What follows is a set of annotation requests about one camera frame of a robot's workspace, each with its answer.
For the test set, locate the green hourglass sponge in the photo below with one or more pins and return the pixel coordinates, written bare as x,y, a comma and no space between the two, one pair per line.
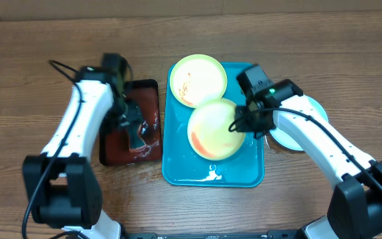
134,119

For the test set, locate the yellow-green plate top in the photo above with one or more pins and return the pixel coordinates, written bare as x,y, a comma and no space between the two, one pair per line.
197,79

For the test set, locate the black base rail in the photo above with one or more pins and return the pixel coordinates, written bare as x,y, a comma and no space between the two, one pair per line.
270,234

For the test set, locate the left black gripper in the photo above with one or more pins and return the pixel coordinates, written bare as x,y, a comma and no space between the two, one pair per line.
121,124

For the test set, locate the black tray with red water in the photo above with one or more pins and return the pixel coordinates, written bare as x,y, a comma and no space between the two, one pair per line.
114,142

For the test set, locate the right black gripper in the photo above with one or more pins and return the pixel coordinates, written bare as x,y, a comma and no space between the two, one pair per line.
244,120

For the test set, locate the light blue plate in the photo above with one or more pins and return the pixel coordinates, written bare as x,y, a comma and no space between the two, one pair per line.
287,141

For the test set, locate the yellow-green plate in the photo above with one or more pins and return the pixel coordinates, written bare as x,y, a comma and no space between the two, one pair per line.
208,130
197,79

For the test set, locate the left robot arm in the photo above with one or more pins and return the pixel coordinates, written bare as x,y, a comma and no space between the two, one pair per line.
62,189

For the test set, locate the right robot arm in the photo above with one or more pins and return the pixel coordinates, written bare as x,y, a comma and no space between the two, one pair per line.
355,209

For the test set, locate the teal plastic tray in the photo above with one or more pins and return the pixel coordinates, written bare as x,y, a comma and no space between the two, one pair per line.
181,165

